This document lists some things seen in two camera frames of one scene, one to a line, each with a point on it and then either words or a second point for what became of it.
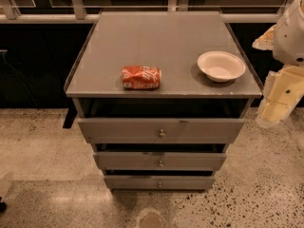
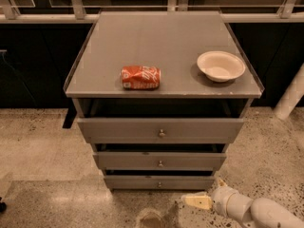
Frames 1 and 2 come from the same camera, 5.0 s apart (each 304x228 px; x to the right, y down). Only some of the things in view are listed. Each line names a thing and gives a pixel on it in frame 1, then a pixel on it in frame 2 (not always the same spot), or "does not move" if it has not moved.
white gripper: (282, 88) to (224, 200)
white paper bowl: (221, 66) does not move
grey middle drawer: (160, 161) does not move
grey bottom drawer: (160, 182) does not move
